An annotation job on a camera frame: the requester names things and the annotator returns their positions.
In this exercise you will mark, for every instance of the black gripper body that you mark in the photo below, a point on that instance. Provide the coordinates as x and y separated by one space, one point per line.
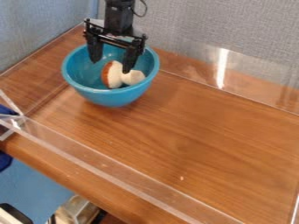
119 39

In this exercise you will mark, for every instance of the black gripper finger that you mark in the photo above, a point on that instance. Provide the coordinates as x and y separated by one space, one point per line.
132 53
95 48

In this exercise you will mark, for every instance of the brown and white toy mushroom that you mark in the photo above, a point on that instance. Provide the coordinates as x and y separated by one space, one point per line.
114 78

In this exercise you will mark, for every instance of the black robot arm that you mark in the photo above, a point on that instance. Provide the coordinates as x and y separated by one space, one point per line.
119 16

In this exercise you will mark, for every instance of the blue ceramic bowl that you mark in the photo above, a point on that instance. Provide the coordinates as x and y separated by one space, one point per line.
82 74

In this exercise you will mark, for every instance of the clear acrylic table barrier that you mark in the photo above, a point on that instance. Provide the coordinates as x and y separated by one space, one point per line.
203 152

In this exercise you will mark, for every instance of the dark blue cloth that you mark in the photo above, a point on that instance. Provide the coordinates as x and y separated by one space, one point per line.
6 159

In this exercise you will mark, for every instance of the metal table leg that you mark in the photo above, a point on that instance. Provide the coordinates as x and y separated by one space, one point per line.
75 211

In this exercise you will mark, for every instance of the black object bottom left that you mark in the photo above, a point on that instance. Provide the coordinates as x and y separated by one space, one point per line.
12 216

